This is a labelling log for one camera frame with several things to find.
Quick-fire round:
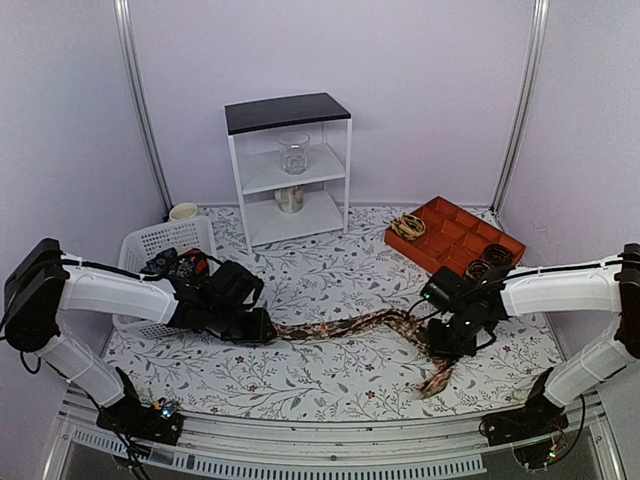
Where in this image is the right aluminium corner post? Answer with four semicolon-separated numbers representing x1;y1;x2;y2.
490;0;550;217

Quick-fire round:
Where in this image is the white shelf with black top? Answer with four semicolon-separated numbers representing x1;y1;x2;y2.
224;92;353;250

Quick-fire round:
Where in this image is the cream floral paisley tie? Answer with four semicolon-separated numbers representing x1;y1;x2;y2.
276;308;456;399

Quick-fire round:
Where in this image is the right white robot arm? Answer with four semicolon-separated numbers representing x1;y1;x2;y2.
421;243;639;436

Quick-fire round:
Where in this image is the white perforated plastic basket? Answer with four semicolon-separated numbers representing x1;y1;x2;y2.
112;217;219;340

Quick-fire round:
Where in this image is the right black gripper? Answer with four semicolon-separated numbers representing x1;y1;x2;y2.
426;308;481;360

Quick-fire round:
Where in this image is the rolled beige striped tie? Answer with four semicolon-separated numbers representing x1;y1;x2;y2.
390;213;426;242

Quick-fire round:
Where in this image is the dark blue floral tie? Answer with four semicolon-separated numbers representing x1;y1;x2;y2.
141;248;189;278

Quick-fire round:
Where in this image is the red black striped tie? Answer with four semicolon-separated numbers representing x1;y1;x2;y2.
180;249;209;276

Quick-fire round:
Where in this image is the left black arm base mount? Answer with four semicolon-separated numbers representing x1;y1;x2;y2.
96;397;184;446

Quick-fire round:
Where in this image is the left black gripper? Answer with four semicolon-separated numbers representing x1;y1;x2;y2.
209;304;277;344

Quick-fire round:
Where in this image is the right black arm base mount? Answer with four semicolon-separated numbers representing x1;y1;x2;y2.
478;396;586;471

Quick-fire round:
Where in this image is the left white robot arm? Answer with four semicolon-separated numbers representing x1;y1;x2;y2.
1;238;276;434

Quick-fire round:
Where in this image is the floral patterned table mat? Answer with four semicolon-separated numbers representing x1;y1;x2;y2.
104;206;561;422

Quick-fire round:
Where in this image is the left aluminium corner post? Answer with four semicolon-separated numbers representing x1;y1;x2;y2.
113;0;173;214

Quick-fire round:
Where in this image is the orange divided organizer tray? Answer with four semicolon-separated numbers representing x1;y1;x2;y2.
384;197;526;276

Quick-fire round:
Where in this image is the aluminium corner post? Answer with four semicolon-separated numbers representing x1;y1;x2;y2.
113;0;173;214
490;0;550;217

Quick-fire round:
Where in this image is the clear drinking glass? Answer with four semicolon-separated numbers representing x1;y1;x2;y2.
278;132;310;175

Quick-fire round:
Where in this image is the cream mug behind basket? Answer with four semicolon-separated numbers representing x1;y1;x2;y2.
168;202;198;221

